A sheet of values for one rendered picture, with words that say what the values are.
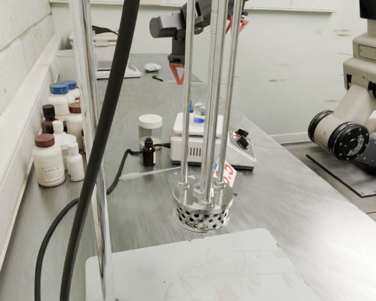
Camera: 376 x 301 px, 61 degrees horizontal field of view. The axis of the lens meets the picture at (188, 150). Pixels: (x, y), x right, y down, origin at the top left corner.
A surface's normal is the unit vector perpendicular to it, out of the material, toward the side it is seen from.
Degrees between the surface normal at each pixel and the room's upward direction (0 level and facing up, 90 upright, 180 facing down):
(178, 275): 0
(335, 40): 90
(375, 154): 90
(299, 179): 0
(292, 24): 90
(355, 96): 64
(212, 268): 0
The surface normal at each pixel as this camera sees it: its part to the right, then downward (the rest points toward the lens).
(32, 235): 0.04, -0.89
